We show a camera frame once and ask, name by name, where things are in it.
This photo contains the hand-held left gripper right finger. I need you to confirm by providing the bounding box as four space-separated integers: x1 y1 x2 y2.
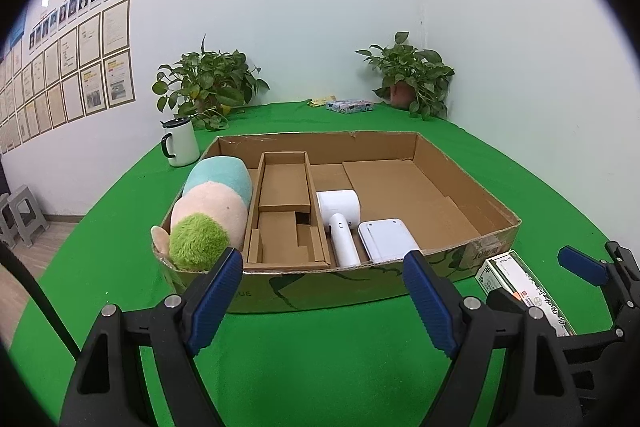
402 249 583 427

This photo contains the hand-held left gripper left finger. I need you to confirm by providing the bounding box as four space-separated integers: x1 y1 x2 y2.
57 247 244 427

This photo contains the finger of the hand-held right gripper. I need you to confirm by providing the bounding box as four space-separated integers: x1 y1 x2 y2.
487 288 531 315
559 243 640 343

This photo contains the white medicine box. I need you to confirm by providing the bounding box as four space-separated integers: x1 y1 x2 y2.
474 251 577 338

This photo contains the pastel caterpillar plush toy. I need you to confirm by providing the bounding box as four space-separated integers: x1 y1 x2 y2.
151 157 253 272

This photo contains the large cardboard tray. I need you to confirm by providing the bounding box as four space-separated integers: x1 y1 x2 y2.
151 131 522 314

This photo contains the white hair dryer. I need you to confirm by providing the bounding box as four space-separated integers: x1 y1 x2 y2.
316 189 362 268

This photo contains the green tablecloth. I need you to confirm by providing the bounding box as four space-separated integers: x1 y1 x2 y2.
10 99 640 427

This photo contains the white mug with black lid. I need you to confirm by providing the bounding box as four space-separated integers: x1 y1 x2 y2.
160 117 201 168

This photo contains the grey plastic stool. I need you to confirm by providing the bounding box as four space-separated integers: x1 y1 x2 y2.
7 184 51 248
0 193 18 250

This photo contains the tissue pack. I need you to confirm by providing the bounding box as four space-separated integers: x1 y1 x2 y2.
326 98 375 114

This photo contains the potted pothos plant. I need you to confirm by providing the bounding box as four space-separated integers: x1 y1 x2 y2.
152 34 271 131

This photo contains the potted plant terracotta pot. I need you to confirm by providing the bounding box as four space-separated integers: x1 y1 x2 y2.
355 32 456 122

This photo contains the black cable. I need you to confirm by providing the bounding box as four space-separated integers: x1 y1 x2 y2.
0 239 81 358

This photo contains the wall of framed certificates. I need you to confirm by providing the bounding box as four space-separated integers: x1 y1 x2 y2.
0 0 136 155

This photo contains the blue wall poster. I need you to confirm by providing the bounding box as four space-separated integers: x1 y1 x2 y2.
7 9 26 50

